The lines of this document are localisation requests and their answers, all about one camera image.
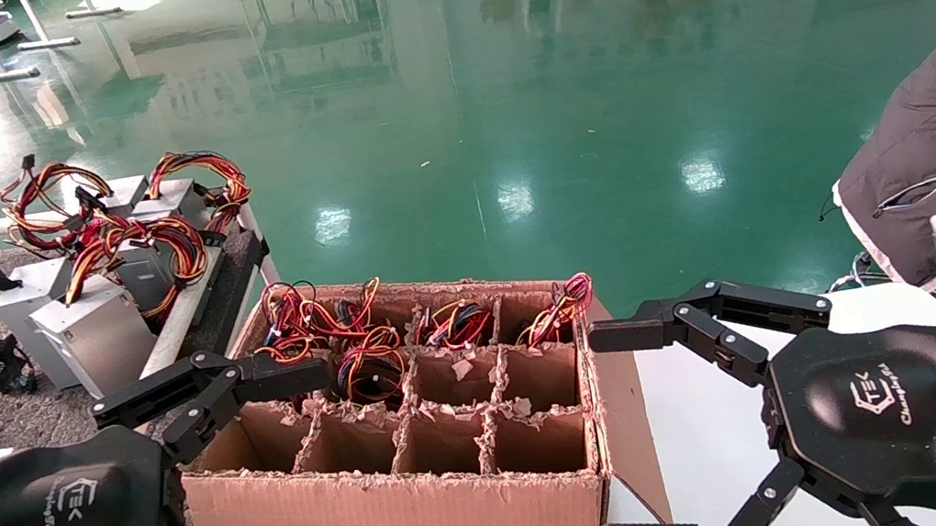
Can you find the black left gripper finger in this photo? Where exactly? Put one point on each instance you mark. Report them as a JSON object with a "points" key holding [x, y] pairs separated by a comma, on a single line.
{"points": [[290, 375]]}

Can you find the grey power supply stack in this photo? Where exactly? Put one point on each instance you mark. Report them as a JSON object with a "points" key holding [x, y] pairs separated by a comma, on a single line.
{"points": [[179, 329]]}

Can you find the silver power supply unit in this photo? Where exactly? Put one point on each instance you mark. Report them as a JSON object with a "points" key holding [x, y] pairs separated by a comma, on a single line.
{"points": [[34, 309], [95, 342]]}

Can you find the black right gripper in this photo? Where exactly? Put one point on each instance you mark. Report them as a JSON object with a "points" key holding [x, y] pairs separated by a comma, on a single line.
{"points": [[900, 421]]}

